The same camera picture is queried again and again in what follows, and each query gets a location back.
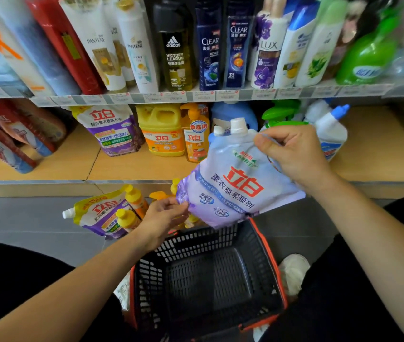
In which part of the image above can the person's left hand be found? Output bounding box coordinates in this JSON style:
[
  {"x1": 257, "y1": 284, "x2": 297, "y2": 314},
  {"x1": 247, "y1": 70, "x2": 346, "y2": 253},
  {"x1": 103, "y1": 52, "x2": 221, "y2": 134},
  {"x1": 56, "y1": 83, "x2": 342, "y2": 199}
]
[{"x1": 136, "y1": 197, "x2": 190, "y2": 253}]

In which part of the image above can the person's right hand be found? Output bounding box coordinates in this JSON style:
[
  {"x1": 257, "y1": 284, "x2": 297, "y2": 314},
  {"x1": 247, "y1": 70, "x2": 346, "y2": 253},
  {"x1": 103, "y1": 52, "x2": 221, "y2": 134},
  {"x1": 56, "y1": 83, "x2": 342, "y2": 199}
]
[{"x1": 253, "y1": 125, "x2": 335, "y2": 193}]

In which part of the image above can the lavender softener refill pouch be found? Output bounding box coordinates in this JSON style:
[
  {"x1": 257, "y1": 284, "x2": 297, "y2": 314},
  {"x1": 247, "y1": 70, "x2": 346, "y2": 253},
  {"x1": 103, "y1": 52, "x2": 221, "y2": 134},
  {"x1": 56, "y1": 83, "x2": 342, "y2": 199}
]
[{"x1": 176, "y1": 117, "x2": 307, "y2": 230}]

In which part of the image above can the person's left forearm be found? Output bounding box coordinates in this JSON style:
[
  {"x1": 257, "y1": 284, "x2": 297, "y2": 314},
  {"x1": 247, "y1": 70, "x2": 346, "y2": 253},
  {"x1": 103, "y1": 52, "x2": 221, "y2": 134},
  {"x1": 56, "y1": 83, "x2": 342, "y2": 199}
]
[{"x1": 0, "y1": 229, "x2": 158, "y2": 342}]

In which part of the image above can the person's right forearm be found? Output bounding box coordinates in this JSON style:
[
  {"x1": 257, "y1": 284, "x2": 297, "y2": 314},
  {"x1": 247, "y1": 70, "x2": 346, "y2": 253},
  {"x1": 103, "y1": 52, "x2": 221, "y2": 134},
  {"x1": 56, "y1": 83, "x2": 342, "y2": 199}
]
[{"x1": 307, "y1": 174, "x2": 404, "y2": 342}]

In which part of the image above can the yellow pump bottle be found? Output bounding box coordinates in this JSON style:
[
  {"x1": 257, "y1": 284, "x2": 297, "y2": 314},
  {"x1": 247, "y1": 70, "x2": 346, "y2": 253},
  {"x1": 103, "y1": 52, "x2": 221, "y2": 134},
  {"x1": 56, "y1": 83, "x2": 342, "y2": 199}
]
[{"x1": 148, "y1": 190, "x2": 175, "y2": 204}]

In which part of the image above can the yellow-cap orange bottle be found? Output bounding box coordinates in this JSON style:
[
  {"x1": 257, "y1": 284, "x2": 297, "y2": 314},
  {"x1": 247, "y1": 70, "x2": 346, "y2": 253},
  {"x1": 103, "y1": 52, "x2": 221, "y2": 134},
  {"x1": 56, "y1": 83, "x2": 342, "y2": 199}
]
[
  {"x1": 123, "y1": 184, "x2": 150, "y2": 220},
  {"x1": 115, "y1": 209, "x2": 142, "y2": 233}
]

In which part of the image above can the green spray bottle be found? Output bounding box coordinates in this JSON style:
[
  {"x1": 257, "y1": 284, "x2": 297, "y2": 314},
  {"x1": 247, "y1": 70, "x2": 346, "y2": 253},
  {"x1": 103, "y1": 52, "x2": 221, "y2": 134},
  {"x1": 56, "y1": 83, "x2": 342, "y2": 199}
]
[{"x1": 261, "y1": 99, "x2": 309, "y2": 130}]

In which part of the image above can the blue laundry liquid bottle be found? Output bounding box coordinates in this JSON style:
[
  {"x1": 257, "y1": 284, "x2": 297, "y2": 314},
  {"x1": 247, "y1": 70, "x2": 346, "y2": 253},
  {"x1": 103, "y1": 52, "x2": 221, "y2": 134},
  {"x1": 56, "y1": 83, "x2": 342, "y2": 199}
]
[{"x1": 211, "y1": 100, "x2": 259, "y2": 136}]

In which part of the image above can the white blue-cap toilet cleaner bottle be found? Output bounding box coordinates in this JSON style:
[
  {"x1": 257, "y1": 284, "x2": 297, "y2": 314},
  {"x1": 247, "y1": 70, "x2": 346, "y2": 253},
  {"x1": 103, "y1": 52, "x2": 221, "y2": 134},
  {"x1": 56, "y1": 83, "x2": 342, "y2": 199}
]
[{"x1": 303, "y1": 99, "x2": 351, "y2": 162}]

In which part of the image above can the orange pump dish soap bottle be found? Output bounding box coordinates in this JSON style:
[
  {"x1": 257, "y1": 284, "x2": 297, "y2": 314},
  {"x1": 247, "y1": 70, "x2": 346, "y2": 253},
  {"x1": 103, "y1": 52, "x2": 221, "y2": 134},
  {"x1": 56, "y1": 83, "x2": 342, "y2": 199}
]
[{"x1": 180, "y1": 102, "x2": 210, "y2": 164}]

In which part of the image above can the yellow dish soap jug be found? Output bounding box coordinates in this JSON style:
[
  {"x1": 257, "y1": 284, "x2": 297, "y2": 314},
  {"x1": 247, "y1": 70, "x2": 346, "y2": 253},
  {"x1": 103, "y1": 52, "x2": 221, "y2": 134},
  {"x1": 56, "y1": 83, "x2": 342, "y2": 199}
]
[{"x1": 136, "y1": 103, "x2": 187, "y2": 157}]

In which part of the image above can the yellow purple spouted detergent pouch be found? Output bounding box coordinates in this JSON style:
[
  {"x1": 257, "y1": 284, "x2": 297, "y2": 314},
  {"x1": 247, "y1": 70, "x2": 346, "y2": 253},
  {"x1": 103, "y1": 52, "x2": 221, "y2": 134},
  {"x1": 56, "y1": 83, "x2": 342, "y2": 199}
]
[{"x1": 62, "y1": 190, "x2": 142, "y2": 240}]

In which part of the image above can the black red-rimmed shopping basket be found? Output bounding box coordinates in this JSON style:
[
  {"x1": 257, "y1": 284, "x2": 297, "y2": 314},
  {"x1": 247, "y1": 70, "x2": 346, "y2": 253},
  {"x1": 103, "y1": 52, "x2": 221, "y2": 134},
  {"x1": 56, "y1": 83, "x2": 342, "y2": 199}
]
[{"x1": 129, "y1": 217, "x2": 289, "y2": 342}]

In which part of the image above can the row of price tags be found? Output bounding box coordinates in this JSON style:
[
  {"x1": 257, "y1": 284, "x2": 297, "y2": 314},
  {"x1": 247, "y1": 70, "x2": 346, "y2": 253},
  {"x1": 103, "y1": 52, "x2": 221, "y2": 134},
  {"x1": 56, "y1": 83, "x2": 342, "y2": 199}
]
[{"x1": 29, "y1": 83, "x2": 395, "y2": 108}]

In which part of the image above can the purple yellow laundry detergent bag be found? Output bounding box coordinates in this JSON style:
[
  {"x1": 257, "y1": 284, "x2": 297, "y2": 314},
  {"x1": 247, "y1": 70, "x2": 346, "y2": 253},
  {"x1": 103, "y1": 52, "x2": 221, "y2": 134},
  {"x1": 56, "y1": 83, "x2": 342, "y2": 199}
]
[{"x1": 67, "y1": 105, "x2": 146, "y2": 158}]

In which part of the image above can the wooden shelf board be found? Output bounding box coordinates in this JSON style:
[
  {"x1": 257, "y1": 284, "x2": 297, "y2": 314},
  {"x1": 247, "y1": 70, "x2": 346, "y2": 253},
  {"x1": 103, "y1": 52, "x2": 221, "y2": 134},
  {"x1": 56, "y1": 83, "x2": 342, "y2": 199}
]
[{"x1": 0, "y1": 106, "x2": 404, "y2": 199}]

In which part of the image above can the white purple flower body wash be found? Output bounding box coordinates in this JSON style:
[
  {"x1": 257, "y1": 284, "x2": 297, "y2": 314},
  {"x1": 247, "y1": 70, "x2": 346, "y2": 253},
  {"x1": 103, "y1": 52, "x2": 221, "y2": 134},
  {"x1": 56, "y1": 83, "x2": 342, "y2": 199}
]
[{"x1": 250, "y1": 0, "x2": 289, "y2": 90}]

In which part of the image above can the white blue-cap shampoo bottle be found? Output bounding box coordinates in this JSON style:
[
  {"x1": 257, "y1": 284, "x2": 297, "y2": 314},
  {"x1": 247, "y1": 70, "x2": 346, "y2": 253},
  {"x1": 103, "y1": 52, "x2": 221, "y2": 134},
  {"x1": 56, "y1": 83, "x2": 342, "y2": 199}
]
[{"x1": 273, "y1": 0, "x2": 321, "y2": 89}]

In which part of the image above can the dark blue orange-label shampoo bottle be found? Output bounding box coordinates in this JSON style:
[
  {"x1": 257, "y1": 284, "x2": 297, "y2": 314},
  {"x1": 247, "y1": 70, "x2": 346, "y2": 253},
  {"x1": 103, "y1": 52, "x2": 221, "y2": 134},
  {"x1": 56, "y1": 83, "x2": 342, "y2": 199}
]
[{"x1": 223, "y1": 0, "x2": 255, "y2": 90}]

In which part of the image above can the white green-cap shampoo bottle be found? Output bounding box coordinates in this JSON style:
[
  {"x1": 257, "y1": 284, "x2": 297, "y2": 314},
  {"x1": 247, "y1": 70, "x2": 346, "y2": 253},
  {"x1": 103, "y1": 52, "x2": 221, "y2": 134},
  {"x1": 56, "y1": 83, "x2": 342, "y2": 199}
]
[{"x1": 295, "y1": 0, "x2": 349, "y2": 88}]

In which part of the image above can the person's white right shoe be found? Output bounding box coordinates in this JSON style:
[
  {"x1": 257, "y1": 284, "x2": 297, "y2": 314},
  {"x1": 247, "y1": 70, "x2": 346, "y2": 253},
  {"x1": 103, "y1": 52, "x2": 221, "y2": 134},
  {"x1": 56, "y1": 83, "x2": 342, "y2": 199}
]
[{"x1": 278, "y1": 254, "x2": 311, "y2": 304}]

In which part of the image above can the green detergent bottle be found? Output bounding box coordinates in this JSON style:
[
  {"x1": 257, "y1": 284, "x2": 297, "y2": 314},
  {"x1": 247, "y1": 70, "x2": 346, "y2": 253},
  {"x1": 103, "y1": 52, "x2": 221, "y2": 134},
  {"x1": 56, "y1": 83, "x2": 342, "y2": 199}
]
[{"x1": 336, "y1": 6, "x2": 401, "y2": 86}]

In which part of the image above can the grey metal shelf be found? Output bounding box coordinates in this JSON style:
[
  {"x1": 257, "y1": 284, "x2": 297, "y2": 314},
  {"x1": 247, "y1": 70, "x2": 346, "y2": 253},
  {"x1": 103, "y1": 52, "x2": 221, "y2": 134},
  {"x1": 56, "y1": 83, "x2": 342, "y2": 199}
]
[{"x1": 0, "y1": 77, "x2": 404, "y2": 108}]

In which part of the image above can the black yellow body wash bottle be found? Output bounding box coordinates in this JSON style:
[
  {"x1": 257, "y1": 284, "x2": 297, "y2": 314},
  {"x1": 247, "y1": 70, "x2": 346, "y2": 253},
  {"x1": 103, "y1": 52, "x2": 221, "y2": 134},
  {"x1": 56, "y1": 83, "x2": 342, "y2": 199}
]
[{"x1": 153, "y1": 0, "x2": 194, "y2": 92}]

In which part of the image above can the dark brown bottle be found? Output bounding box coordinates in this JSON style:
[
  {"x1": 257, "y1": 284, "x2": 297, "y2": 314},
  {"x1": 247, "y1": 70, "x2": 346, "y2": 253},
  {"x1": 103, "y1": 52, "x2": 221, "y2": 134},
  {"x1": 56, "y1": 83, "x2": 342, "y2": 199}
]
[{"x1": 325, "y1": 0, "x2": 374, "y2": 80}]

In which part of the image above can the person's right trouser leg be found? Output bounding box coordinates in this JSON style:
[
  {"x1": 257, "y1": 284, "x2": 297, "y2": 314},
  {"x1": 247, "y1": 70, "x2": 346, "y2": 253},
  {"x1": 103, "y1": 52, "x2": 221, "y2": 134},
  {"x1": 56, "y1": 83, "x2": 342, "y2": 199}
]
[{"x1": 259, "y1": 194, "x2": 404, "y2": 342}]

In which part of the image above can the person's trouser leg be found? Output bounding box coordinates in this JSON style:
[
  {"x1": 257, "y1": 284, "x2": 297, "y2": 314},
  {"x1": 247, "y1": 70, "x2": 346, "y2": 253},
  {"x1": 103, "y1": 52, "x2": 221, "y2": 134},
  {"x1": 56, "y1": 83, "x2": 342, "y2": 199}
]
[
  {"x1": 259, "y1": 194, "x2": 404, "y2": 342},
  {"x1": 0, "y1": 241, "x2": 142, "y2": 342}
]

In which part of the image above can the white teal-label shampoo tube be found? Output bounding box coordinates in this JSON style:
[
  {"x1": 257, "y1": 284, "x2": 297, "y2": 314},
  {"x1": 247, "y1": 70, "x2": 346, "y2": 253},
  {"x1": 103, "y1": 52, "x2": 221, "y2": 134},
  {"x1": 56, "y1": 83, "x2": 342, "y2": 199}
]
[{"x1": 116, "y1": 0, "x2": 160, "y2": 94}]

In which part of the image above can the person's left trouser leg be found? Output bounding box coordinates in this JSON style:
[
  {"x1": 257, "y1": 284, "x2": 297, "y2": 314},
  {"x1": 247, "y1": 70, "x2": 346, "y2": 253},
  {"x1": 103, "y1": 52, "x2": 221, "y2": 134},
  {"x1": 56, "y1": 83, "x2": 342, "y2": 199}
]
[{"x1": 0, "y1": 241, "x2": 142, "y2": 342}]

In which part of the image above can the white gold-label shampoo tube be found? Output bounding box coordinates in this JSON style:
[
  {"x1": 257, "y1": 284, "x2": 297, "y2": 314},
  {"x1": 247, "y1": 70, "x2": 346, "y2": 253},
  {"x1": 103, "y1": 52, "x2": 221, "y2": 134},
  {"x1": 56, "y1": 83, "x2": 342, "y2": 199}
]
[{"x1": 59, "y1": 0, "x2": 127, "y2": 94}]

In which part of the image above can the red tube package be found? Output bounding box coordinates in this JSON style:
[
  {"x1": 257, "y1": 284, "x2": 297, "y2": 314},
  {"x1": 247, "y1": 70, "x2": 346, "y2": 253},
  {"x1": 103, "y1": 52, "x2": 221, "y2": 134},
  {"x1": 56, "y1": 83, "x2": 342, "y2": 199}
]
[{"x1": 26, "y1": 0, "x2": 105, "y2": 95}]

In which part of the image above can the pale blue tube package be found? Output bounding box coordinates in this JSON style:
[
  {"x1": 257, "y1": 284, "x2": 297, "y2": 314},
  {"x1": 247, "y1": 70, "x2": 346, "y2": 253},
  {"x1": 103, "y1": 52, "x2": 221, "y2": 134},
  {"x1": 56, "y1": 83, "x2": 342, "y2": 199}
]
[{"x1": 0, "y1": 0, "x2": 82, "y2": 96}]

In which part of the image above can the white orange printed package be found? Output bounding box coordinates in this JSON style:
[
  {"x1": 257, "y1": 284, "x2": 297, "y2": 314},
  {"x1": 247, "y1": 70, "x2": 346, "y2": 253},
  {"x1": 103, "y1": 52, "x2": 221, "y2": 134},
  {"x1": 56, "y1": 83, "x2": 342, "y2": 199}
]
[{"x1": 0, "y1": 0, "x2": 57, "y2": 97}]

